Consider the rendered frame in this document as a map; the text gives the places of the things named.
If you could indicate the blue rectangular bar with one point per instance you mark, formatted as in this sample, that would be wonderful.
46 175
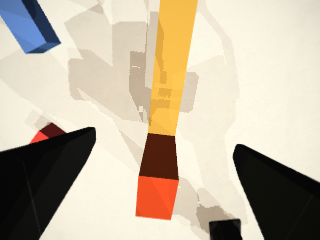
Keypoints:
29 25

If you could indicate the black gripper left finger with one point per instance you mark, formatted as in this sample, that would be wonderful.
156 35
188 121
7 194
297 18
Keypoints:
35 179

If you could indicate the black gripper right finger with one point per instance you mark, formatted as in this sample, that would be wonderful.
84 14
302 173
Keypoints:
285 203

